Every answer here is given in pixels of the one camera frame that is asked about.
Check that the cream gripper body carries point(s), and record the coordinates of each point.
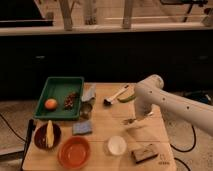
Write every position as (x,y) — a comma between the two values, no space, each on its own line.
(142,112)

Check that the silver metal fork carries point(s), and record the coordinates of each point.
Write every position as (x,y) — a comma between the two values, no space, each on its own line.
(129,121)

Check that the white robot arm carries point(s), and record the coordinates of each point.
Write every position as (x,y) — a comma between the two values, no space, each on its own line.
(150,92)

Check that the red bowl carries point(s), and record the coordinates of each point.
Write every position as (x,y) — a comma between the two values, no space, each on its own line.
(74,153)

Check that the wooden cutting board table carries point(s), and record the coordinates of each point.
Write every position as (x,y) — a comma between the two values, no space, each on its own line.
(107,122)

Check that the white cup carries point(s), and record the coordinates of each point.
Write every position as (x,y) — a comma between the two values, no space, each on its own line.
(116,145)

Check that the small metal cup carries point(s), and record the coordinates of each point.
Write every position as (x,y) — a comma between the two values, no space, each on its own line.
(85,110)

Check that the grey folded cloth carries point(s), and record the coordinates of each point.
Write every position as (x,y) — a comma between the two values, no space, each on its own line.
(89,94)

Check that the teal object on floor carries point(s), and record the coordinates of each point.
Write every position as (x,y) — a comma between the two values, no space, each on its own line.
(201,97)

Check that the blue sponge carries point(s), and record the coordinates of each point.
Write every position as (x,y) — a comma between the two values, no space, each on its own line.
(82,128)

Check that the brown grape bunch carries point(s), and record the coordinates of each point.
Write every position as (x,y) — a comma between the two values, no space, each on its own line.
(69,100)

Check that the green plastic tray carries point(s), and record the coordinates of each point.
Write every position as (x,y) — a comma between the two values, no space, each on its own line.
(59,88)

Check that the orange fruit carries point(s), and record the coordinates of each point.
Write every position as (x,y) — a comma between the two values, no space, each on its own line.
(51,104)

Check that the yellow corn cob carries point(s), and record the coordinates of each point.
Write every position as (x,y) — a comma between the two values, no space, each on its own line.
(49,135)

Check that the dark maroon plate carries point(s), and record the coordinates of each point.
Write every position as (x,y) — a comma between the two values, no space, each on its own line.
(40,137)

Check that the black table clamp bar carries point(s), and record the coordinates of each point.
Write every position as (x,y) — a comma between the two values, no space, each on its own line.
(30,129)

